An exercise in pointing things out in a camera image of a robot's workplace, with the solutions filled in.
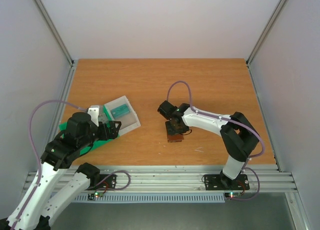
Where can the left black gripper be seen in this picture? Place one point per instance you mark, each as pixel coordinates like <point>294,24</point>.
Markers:
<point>106,135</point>

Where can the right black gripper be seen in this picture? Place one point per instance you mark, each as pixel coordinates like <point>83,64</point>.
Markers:
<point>175,126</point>

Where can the brown leather card holder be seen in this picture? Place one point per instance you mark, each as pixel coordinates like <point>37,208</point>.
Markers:
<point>172,136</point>

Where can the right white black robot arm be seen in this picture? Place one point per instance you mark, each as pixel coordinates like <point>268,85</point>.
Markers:
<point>238,135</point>

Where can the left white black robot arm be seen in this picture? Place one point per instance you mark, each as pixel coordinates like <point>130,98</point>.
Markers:
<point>39,209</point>

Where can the teal card in white tray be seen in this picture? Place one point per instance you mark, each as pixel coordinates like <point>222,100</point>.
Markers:
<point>120,111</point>

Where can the white translucent tray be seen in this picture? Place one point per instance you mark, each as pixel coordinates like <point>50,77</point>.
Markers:
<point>129,122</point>

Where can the green plastic organizer tray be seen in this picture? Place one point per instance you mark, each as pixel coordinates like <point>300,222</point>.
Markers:
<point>81,133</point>

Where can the left small circuit board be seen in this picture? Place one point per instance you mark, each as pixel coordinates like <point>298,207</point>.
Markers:
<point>94,196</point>

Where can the small circuit board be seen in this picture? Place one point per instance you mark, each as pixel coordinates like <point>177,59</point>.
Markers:
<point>94,196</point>
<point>232,195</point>

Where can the right small circuit board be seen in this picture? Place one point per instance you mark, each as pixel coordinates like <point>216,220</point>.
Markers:
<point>232,195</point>

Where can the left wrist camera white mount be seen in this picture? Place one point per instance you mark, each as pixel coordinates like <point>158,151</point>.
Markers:
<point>97,114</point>

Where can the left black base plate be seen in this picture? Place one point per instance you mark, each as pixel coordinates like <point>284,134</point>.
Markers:
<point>105,183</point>

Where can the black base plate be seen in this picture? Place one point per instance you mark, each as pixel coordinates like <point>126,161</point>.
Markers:
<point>216,182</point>
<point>105,183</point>

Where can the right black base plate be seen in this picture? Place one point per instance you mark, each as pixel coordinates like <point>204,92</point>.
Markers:
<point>216,182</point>

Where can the slotted grey cable duct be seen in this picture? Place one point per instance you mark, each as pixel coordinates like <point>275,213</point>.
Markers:
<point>135,198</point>

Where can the aluminium front rail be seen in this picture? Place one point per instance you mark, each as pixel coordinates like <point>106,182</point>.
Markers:
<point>188,178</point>

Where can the right aluminium frame post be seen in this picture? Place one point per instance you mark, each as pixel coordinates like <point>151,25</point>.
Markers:
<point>266,30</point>

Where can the aluminium frame post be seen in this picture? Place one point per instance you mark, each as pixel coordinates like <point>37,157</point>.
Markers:
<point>45,14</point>
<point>266,30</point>

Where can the left aluminium frame post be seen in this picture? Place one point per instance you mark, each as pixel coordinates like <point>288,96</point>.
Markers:
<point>45,14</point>

